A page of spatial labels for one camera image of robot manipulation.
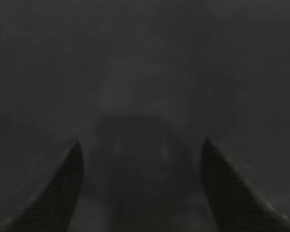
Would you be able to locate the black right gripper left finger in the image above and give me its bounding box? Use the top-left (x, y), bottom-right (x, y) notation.
top-left (0, 139), bottom-right (84, 232)

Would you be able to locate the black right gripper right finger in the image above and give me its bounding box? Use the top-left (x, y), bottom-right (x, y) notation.
top-left (200, 138), bottom-right (290, 232)

